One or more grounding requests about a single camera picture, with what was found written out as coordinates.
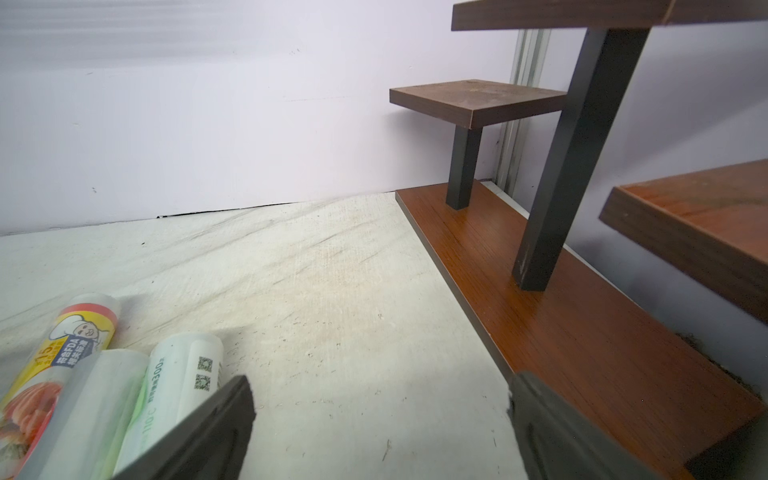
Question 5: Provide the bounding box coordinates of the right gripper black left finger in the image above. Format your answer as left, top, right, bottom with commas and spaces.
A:
115, 375, 256, 480

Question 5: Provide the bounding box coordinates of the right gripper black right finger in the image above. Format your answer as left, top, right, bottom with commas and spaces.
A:
508, 371, 659, 479

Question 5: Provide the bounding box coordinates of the white barcode wrap roll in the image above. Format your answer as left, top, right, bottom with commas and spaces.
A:
115, 333, 224, 473

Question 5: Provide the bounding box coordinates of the white green wrap roll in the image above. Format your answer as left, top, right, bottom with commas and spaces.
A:
16, 349, 149, 479

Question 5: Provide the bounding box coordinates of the yellow red chef wrap roll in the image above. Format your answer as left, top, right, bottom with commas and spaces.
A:
1, 293, 121, 479

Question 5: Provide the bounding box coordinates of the brown wooden tiered stand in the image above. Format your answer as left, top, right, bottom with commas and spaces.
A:
390, 1, 767, 479

